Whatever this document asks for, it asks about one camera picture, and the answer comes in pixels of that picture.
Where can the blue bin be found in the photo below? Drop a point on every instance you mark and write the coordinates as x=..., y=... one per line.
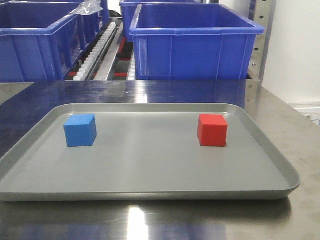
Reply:
x=42, y=40
x=191, y=41

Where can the clear plastic bag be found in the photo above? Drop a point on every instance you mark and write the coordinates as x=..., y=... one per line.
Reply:
x=88, y=7

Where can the blue bin front left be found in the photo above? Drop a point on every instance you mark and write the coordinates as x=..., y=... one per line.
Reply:
x=42, y=40

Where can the blue foam cube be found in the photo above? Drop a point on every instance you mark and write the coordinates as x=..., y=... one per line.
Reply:
x=80, y=130

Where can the red foam cube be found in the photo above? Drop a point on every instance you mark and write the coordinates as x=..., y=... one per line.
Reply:
x=212, y=130

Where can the blue bin front right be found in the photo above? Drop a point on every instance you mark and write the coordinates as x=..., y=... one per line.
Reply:
x=191, y=41

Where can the steel shelf upright post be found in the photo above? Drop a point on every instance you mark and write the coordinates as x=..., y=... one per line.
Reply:
x=261, y=12

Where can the white roller conveyor track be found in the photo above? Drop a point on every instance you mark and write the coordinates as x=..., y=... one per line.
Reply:
x=88, y=68

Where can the grey plastic tray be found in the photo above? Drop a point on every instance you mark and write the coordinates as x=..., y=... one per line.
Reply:
x=145, y=151

